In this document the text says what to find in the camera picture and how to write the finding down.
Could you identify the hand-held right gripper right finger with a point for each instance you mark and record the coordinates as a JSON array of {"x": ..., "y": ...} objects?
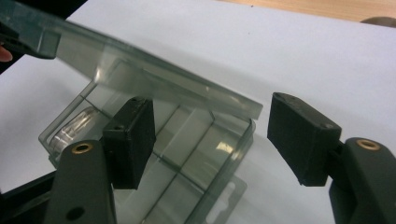
[{"x": 302, "y": 140}]

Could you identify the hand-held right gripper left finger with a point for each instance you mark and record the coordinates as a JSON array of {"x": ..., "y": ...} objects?
[{"x": 130, "y": 146}]

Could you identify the grey transparent compartment box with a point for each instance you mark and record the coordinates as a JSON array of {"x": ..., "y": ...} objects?
[{"x": 186, "y": 93}]

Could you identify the white table cover board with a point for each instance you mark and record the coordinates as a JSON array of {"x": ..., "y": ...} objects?
[{"x": 311, "y": 46}]

